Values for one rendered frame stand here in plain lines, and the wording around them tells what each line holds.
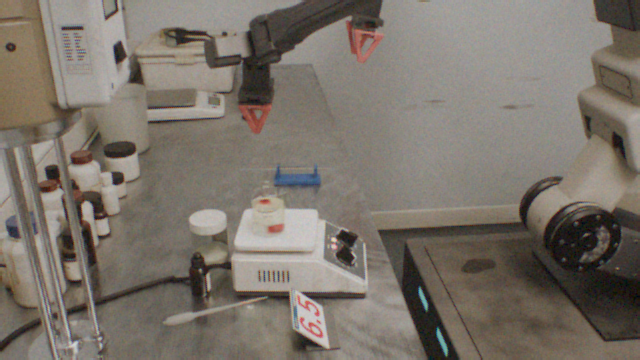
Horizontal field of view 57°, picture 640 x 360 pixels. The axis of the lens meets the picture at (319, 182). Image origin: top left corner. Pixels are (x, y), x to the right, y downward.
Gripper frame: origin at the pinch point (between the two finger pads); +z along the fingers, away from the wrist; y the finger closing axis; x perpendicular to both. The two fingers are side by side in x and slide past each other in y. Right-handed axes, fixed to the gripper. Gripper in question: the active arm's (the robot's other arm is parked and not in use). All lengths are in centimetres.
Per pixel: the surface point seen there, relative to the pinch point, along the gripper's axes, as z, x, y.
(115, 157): 6.0, -29.4, 5.8
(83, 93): -40, -2, 77
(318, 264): -1.3, 14.5, 46.9
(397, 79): 30, 42, -110
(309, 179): 9.0, 11.7, 6.1
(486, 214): 91, 88, -107
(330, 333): 3, 17, 56
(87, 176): 3.3, -30.3, 18.3
